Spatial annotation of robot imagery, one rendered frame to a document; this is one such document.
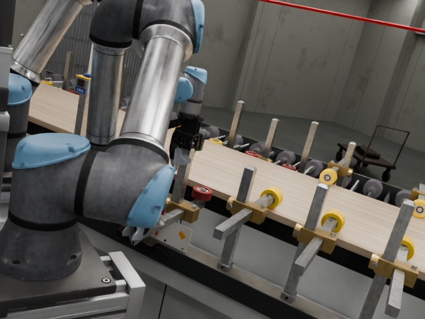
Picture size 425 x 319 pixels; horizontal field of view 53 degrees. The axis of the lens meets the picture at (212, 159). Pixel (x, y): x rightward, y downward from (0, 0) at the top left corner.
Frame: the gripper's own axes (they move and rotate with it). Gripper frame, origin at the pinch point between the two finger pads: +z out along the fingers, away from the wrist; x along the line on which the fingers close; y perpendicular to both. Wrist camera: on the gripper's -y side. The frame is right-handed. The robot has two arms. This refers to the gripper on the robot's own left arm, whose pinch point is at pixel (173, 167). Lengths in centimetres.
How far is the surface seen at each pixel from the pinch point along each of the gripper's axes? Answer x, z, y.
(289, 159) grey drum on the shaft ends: 155, 21, 1
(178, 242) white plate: 5.5, 29.6, 4.5
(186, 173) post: 6.9, 3.0, 1.7
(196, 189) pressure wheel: 17.4, 11.7, 2.0
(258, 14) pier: 762, -121, -293
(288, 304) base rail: 5, 34, 50
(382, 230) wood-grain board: 56, 15, 71
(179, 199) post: 6.2, 13.3, 1.3
